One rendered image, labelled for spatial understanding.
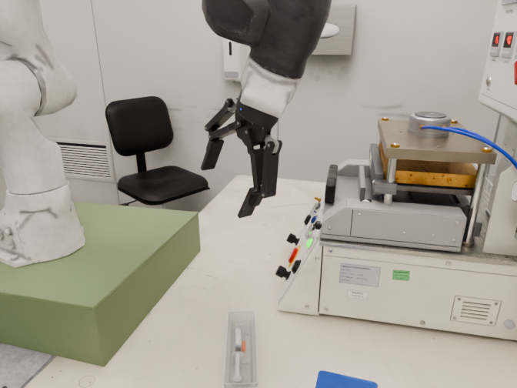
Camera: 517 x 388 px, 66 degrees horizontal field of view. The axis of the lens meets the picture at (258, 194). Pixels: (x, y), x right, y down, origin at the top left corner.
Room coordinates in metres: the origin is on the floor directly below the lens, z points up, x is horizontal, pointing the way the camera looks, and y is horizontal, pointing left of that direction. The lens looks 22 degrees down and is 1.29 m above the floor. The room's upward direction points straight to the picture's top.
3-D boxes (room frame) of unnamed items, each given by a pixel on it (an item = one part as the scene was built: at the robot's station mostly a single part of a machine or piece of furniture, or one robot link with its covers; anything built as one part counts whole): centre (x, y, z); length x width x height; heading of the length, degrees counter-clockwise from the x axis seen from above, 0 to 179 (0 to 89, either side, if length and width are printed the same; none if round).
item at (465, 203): (0.80, -0.34, 0.98); 0.20 x 0.17 x 0.03; 168
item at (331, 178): (0.84, -0.16, 0.99); 0.15 x 0.02 x 0.04; 168
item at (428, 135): (0.78, -0.37, 1.08); 0.31 x 0.24 x 0.13; 168
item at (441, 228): (0.69, -0.24, 0.97); 0.26 x 0.05 x 0.07; 78
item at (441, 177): (0.80, -0.34, 1.07); 0.22 x 0.17 x 0.10; 168
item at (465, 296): (0.79, -0.33, 0.84); 0.53 x 0.37 x 0.17; 78
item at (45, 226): (0.79, 0.49, 0.93); 0.22 x 0.19 x 0.14; 70
